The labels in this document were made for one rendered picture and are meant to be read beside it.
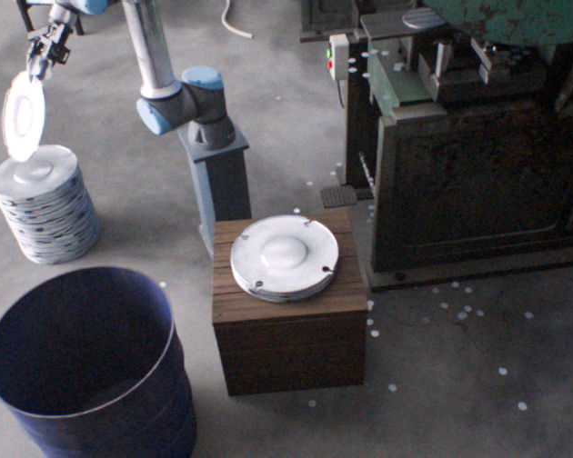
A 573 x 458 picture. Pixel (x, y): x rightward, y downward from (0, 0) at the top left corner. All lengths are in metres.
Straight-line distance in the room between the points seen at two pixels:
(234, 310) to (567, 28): 1.00
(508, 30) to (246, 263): 0.84
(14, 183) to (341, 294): 1.20
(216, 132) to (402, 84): 0.57
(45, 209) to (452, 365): 1.40
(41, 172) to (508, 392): 1.64
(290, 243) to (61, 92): 1.96
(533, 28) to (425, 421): 1.04
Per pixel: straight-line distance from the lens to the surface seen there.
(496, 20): 1.40
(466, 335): 2.01
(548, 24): 1.46
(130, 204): 2.52
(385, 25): 1.85
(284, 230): 1.73
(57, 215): 2.23
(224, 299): 1.62
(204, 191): 2.04
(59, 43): 2.11
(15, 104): 2.27
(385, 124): 1.72
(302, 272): 1.62
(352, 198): 2.17
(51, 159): 2.32
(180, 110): 1.81
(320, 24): 3.53
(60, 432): 1.44
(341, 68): 2.13
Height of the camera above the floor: 1.58
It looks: 44 degrees down
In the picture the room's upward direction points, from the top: 5 degrees counter-clockwise
